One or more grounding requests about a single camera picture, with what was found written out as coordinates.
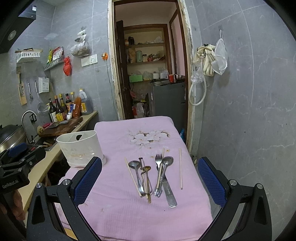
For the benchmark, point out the white hanging box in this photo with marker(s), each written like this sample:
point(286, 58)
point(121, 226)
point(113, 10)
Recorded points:
point(43, 85)

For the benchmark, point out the hanging clear bag of goods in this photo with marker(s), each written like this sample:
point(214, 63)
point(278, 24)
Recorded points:
point(81, 47)

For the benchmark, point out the orange snack packet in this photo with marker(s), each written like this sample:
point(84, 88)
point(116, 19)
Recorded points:
point(77, 108)

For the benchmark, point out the hanging wooden board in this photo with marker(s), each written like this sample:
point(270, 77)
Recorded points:
point(21, 89)

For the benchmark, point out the red plastic bag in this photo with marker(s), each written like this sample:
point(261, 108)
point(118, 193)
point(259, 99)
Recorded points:
point(67, 68)

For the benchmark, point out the green box on shelf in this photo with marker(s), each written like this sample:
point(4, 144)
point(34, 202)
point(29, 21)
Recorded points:
point(135, 78)

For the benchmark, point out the person's left hand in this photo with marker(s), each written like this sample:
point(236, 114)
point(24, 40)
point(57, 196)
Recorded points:
point(14, 201)

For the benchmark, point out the white wall basket shelf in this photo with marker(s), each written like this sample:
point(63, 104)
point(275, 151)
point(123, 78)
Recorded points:
point(27, 55)

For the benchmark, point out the dark grey cabinet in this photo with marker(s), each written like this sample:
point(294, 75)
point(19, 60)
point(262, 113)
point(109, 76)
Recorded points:
point(169, 100)

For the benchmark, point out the range hood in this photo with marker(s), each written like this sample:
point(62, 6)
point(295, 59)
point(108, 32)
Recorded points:
point(16, 16)

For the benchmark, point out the large steel spoon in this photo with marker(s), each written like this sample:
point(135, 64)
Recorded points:
point(135, 165)

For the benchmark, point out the pink floral table cloth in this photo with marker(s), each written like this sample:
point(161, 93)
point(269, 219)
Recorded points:
point(114, 208)

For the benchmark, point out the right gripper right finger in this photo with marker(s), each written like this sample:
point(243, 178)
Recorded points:
point(255, 220)

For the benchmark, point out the yellow label sauce bottle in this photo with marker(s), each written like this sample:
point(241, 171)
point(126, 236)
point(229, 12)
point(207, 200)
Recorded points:
point(59, 110)

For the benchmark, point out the metal wall spice rack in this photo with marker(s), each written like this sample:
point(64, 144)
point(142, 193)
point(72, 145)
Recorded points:
point(54, 63)

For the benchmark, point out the white wall socket panel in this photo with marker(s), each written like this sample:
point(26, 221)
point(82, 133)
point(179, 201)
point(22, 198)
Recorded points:
point(89, 60)

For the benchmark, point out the red cup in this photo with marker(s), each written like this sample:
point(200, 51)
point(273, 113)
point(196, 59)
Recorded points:
point(171, 78)

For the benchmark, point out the steel fork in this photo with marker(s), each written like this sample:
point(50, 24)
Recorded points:
point(158, 161)

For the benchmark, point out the hanging mesh strainer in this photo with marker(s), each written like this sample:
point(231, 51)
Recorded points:
point(42, 108)

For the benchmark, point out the wooden cutting board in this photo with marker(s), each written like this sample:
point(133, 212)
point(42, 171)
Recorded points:
point(57, 129)

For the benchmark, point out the white plastic utensil holder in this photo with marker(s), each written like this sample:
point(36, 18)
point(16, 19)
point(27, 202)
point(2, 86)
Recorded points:
point(80, 147)

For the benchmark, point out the steel butter knife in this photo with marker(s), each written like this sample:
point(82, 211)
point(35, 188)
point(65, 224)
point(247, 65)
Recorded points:
point(168, 193)

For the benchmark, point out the steel pot with lid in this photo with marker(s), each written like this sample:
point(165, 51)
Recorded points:
point(11, 135)

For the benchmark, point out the steel sink faucet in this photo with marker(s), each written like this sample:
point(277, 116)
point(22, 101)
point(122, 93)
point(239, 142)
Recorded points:
point(25, 122)

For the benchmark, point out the large oil jug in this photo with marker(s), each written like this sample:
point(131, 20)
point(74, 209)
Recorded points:
point(86, 106)

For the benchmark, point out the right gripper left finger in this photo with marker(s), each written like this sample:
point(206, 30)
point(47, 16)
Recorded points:
point(43, 221)

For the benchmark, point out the dark soy sauce bottle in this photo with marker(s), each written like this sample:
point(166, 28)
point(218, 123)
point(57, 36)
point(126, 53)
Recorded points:
point(52, 111)

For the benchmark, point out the clear hanging plastic bag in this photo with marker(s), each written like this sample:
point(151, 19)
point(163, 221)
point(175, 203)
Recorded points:
point(220, 55)

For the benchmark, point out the small gold spoon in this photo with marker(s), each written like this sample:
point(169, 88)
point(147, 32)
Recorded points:
point(148, 168)

